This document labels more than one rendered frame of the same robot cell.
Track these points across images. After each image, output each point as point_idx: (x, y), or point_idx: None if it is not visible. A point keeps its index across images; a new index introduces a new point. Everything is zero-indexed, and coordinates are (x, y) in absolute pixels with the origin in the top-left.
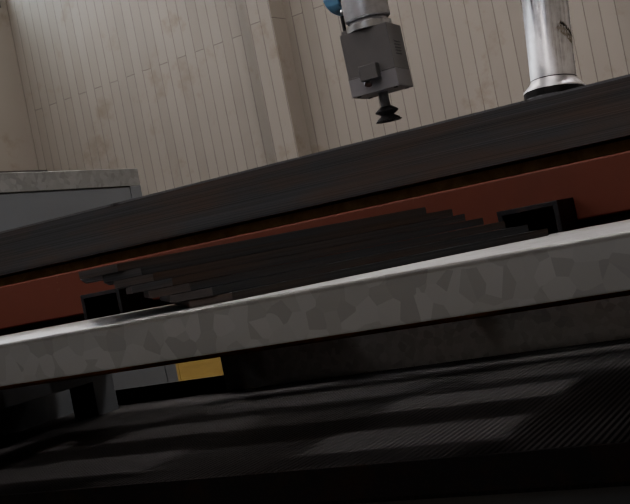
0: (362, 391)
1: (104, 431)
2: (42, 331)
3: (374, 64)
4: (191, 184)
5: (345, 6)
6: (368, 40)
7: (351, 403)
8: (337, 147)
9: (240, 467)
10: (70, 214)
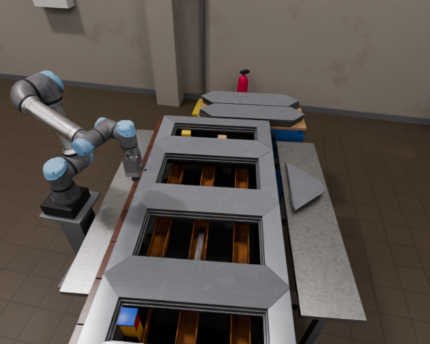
0: (169, 241)
1: (171, 323)
2: (310, 212)
3: (143, 163)
4: (277, 189)
5: (135, 150)
6: (138, 157)
7: (188, 237)
8: (274, 168)
9: (250, 237)
10: (280, 212)
